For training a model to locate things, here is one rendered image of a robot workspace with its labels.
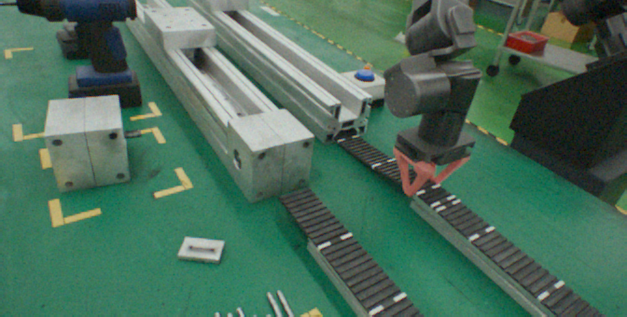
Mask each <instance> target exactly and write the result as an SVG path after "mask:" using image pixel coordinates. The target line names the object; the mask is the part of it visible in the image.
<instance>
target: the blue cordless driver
mask: <svg viewBox="0 0 627 317"><path fill-rule="evenodd" d="M4 6H17V8H18V11H19V12H20V13H24V14H29V15H35V16H39V17H44V19H46V21H48V22H63V21H64V20H68V22H69V23H71V22H76V23H77V24H76V25H74V30H75V32H76V35H77V39H78V41H79V42H85V45H86V48H87V51H88V52H89V55H90V58H91V63H92V66H85V65H79V67H78V66H77V68H76V74H75V75H70V76H69V77H68V89H67V96H68V99H76V98H85V99H86V98H90V97H101V96H112V95H118V102H119V108H126V107H135V106H140V105H142V103H143V100H142V92H141V86H140V82H139V79H138V76H137V74H136V72H135V71H132V70H131V67H130V65H129V64H127V60H125V57H127V56H128V51H126V48H125V46H124V43H123V40H122V37H121V34H120V31H119V28H118V26H116V25H115V24H112V22H115V21H126V18H130V20H132V21H135V18H138V11H137V4H136V0H16V2H0V7H4Z"/></svg>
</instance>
